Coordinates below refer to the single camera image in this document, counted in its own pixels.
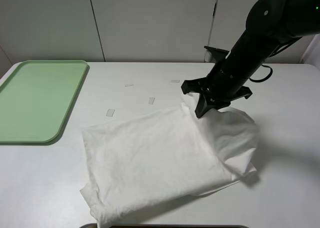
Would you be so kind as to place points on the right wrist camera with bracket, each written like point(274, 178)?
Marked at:
point(214, 55)

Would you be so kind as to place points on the white short sleeve t-shirt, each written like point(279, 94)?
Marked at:
point(168, 154)

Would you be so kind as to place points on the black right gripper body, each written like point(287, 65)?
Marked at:
point(221, 87)

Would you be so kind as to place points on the green plastic tray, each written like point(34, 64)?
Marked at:
point(37, 98)

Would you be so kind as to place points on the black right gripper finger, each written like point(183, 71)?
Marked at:
point(204, 104)

